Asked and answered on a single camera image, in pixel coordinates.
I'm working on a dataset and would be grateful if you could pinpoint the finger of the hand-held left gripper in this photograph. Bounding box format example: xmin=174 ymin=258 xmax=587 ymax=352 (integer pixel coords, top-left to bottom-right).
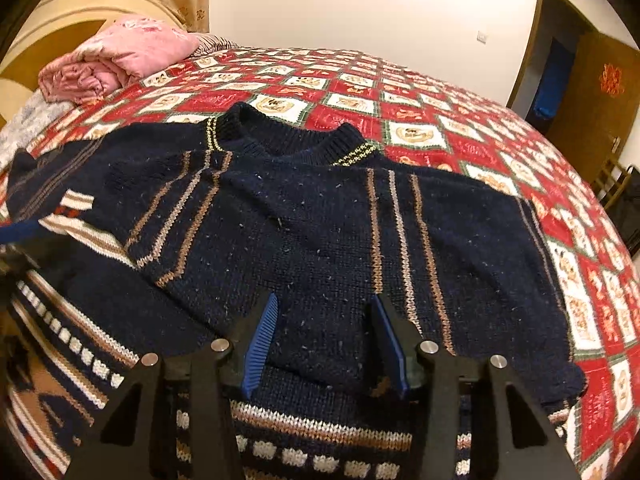
xmin=0 ymin=217 xmax=51 ymax=261

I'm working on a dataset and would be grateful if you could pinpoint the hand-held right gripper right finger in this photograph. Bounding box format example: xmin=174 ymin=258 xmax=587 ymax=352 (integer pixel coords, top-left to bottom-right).
xmin=371 ymin=296 xmax=582 ymax=480

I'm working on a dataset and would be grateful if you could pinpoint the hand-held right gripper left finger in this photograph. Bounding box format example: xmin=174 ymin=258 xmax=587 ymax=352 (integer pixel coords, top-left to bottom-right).
xmin=64 ymin=292 xmax=279 ymax=480

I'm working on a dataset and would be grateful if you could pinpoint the navy blue fleece garment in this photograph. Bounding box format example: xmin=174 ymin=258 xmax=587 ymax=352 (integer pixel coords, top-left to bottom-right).
xmin=0 ymin=101 xmax=587 ymax=480

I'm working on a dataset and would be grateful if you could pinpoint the grey bed sheet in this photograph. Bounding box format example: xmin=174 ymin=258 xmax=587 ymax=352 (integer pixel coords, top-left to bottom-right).
xmin=0 ymin=87 xmax=76 ymax=161

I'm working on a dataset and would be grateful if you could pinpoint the pink pillow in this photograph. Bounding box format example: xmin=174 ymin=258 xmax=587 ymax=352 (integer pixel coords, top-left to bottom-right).
xmin=38 ymin=16 xmax=201 ymax=106

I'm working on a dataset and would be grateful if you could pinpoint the cream wooden headboard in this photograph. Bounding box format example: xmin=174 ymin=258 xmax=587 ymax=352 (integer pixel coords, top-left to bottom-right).
xmin=0 ymin=0 xmax=187 ymax=126

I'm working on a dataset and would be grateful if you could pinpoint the red bear printed blanket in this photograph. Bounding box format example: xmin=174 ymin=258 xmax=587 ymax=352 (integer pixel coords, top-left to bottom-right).
xmin=0 ymin=47 xmax=640 ymax=480

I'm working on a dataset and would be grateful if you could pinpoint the striped pillow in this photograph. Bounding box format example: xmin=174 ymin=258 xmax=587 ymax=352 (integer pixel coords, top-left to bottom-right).
xmin=190 ymin=32 xmax=241 ymax=57

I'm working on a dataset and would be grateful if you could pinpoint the black bag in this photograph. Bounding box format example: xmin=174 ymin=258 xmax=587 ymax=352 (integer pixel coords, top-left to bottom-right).
xmin=607 ymin=164 xmax=640 ymax=261

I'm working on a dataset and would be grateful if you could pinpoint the wooden chair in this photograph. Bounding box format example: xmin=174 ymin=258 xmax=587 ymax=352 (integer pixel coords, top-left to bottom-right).
xmin=590 ymin=155 xmax=632 ymax=211

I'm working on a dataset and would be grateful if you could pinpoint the brown wooden door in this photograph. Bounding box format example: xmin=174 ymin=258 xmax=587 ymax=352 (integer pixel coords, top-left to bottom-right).
xmin=542 ymin=30 xmax=640 ymax=186

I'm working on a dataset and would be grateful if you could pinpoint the red paper door decoration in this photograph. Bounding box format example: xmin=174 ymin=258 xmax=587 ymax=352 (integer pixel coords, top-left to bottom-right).
xmin=598 ymin=63 xmax=625 ymax=96

